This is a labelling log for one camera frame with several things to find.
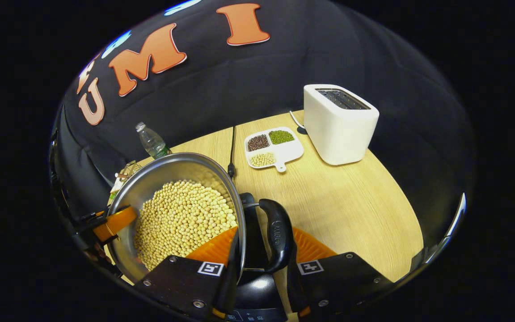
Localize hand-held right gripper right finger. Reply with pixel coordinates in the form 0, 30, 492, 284
286, 227, 395, 321

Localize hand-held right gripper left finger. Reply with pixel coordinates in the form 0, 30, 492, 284
135, 226, 245, 321

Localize black induction cooktop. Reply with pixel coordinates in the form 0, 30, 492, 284
225, 192, 290, 322

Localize steel pot with black handles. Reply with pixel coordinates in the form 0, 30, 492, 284
106, 152, 295, 285

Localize pile of yellow soybeans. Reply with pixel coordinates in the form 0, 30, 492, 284
133, 180, 238, 271

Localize sandwich on small plate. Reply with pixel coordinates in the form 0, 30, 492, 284
109, 176, 127, 203

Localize clear plastic water bottle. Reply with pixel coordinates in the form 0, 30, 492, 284
135, 122, 173, 160

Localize white divided bean dish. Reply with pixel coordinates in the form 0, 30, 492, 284
244, 127, 305, 173

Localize white toaster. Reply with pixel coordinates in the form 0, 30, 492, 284
303, 84, 380, 166

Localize wire mesh holder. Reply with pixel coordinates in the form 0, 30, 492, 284
121, 161, 143, 180

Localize black power cable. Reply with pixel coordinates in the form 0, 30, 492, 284
227, 126, 238, 179

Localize white power cable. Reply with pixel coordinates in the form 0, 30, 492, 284
289, 110, 307, 131

